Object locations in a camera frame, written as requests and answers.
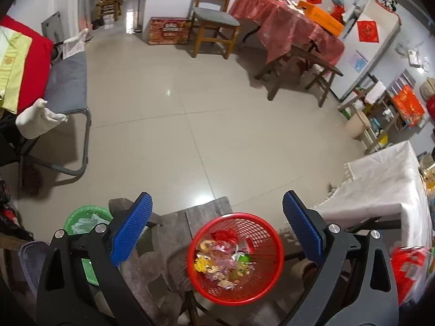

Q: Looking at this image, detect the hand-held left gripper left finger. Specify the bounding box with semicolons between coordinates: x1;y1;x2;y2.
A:
36;192;153;326

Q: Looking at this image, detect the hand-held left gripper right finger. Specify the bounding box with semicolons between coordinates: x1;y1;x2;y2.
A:
283;191;399;326

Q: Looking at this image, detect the red plastic mesh basket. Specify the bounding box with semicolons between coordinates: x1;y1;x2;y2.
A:
186;212;285;305

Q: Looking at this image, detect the red snack bag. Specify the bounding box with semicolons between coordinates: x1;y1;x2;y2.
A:
390;245;433;307

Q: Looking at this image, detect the wooden stool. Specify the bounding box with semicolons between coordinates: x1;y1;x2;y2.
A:
108;196;235;326

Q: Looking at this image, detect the clear plastic bin liner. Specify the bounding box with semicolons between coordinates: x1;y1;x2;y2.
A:
71;213;110;236

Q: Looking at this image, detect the green plastic bin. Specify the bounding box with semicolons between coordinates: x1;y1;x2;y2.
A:
63;205;115;286

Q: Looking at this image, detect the white tablecloth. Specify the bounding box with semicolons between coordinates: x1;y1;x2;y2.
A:
313;140;433;257

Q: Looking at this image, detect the grey mesh office chair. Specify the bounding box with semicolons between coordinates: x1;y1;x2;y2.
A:
18;241;52;300

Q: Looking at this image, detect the beige bucket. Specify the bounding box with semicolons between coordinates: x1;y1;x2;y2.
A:
346;110;372;140

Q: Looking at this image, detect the white hanging cloth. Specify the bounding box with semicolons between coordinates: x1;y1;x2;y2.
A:
365;81;387;105

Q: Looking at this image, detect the wooden bench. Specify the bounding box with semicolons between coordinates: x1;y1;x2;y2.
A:
254;45;344;108

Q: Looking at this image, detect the grey folding lounger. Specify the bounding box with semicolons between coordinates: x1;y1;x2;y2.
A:
18;52;92;178

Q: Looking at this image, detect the red gift box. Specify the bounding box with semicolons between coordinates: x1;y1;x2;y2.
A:
392;86;428;127

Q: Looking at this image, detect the blue white paper sheet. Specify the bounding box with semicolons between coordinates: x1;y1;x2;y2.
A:
349;50;368;73

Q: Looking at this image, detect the white refrigerator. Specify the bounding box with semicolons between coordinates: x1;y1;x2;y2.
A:
331;0;402;103

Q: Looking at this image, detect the beige tote bag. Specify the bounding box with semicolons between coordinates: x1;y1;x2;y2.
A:
421;77;435;100

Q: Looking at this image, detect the red blanket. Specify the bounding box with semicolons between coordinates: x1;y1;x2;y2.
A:
0;15;55;113

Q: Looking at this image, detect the white printed cloth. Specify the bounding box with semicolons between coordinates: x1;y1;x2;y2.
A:
63;28;91;59

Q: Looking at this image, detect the yellow green cloth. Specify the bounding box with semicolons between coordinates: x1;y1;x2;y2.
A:
0;27;33;115

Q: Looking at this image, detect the red carton box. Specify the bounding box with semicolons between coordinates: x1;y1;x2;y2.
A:
148;17;191;46

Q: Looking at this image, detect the red plastic tablecloth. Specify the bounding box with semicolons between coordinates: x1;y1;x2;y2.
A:
229;0;345;75

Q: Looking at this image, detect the large red diamond paper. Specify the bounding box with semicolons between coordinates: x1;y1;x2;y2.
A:
356;20;379;43

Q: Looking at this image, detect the orange cardboard box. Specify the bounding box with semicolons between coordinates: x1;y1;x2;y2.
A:
298;1;345;37

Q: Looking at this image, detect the wooden chair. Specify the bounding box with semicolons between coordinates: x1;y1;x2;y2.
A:
189;0;243;61

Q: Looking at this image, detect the wooden armchair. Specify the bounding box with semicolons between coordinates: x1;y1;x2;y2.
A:
89;0;123;21

